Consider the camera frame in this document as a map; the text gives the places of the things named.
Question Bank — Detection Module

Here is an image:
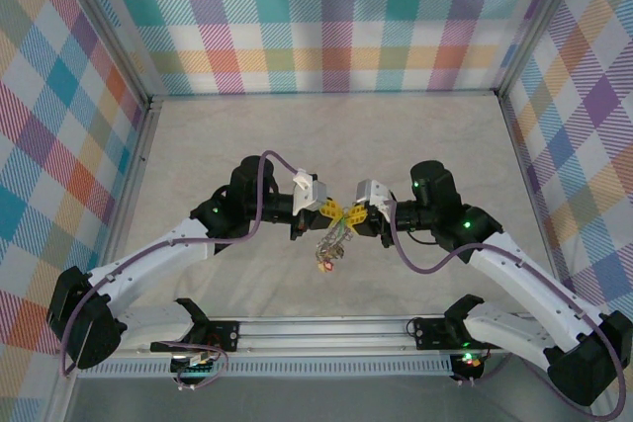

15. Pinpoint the large metal keyring with keys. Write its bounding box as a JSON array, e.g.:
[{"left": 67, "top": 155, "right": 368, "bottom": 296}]
[{"left": 313, "top": 204, "right": 358, "bottom": 276}]

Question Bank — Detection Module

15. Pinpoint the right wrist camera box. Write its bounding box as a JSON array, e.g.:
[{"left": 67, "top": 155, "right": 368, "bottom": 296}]
[{"left": 352, "top": 178, "right": 393, "bottom": 219}]

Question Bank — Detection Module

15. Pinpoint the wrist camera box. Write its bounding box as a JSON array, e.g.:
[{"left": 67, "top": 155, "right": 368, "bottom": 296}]
[
  {"left": 291, "top": 169, "right": 328, "bottom": 216},
  {"left": 352, "top": 178, "right": 393, "bottom": 219}
]

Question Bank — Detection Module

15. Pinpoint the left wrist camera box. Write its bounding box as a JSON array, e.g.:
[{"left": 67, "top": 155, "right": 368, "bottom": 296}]
[{"left": 291, "top": 169, "right": 328, "bottom": 216}]

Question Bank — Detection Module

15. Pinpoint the aluminium table edge rail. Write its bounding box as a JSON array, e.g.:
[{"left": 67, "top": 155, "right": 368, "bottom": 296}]
[
  {"left": 497, "top": 93, "right": 589, "bottom": 315},
  {"left": 87, "top": 99, "right": 163, "bottom": 275},
  {"left": 147, "top": 89, "right": 501, "bottom": 103}
]

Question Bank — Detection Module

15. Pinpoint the aluminium mounting rail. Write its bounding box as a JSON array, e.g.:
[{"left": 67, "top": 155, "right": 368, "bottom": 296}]
[{"left": 58, "top": 315, "right": 560, "bottom": 359}]

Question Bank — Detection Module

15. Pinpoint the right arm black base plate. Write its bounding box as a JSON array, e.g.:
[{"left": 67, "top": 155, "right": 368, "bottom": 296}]
[{"left": 413, "top": 316, "right": 476, "bottom": 351}]

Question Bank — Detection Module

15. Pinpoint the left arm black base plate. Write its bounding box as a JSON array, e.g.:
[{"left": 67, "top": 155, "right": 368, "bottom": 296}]
[{"left": 150, "top": 320, "right": 241, "bottom": 354}]

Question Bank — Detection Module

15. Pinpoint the slotted grey cable duct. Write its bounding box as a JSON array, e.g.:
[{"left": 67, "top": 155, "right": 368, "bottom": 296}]
[{"left": 76, "top": 356, "right": 456, "bottom": 380}]

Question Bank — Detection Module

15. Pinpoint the aluminium corner post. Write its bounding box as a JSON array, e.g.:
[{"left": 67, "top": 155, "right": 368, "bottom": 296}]
[
  {"left": 494, "top": 0, "right": 590, "bottom": 97},
  {"left": 56, "top": 0, "right": 153, "bottom": 108}
]

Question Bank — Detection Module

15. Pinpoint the aluminium frame leg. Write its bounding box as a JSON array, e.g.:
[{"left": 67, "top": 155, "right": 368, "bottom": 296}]
[
  {"left": 45, "top": 367, "right": 81, "bottom": 422},
  {"left": 583, "top": 401, "right": 610, "bottom": 422}
]

